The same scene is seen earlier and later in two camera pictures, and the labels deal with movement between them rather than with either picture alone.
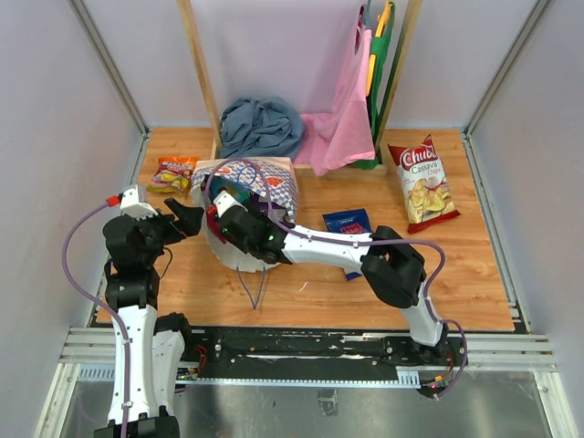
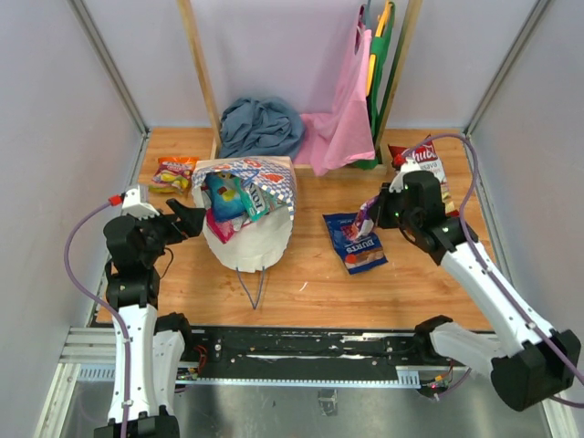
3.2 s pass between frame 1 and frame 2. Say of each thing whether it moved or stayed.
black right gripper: moved
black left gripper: stayed
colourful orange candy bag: stayed
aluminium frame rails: stayed
